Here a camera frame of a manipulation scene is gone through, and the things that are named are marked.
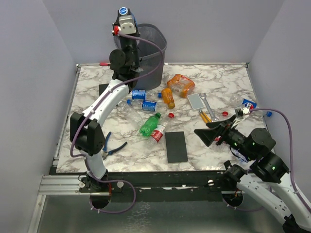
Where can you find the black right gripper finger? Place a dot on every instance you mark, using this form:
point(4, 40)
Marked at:
point(217, 123)
point(208, 135)

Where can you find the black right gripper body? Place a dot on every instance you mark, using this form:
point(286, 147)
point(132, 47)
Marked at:
point(232, 136)

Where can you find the pepsi bottle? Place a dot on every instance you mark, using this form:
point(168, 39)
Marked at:
point(238, 100)
point(147, 105)
point(145, 95)

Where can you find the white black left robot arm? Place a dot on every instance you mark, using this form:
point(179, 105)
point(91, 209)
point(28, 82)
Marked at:
point(86, 133)

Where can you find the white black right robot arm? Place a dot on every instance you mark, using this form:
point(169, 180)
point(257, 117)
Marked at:
point(286, 204)

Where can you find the grey mesh waste bin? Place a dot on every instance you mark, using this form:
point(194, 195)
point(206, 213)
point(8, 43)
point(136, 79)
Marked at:
point(139, 61)

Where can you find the silver wrench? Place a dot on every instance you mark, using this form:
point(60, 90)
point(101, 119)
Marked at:
point(203, 96)

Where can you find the black block near centre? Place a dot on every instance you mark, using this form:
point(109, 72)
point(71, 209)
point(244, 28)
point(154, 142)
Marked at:
point(176, 147)

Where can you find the black block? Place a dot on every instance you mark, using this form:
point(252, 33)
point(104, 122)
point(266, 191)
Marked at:
point(102, 88)
point(176, 147)

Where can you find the red label clear bottle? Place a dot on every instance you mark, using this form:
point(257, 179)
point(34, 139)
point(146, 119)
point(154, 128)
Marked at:
point(157, 134)

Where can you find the black block far left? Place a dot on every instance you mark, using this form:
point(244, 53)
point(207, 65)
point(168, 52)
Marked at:
point(102, 88)

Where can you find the small orange juice bottle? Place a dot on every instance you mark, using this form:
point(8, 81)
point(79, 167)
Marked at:
point(167, 97)

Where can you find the crushed orange plastic bottle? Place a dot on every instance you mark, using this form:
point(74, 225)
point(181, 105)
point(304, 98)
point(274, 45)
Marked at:
point(181, 85)

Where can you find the green plastic bottle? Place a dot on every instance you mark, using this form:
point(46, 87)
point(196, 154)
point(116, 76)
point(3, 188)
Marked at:
point(150, 124)

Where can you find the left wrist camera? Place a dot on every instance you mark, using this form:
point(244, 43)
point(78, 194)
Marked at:
point(125, 25)

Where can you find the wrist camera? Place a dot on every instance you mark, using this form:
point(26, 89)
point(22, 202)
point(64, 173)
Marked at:
point(125, 25)
point(241, 113)

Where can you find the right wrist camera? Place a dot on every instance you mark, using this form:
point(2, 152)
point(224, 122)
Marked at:
point(241, 113)

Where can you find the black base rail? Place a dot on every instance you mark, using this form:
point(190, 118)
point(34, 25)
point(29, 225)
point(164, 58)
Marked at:
point(143, 186)

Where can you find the blue handled pliers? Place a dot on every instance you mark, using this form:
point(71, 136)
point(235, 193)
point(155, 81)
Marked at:
point(107, 151)

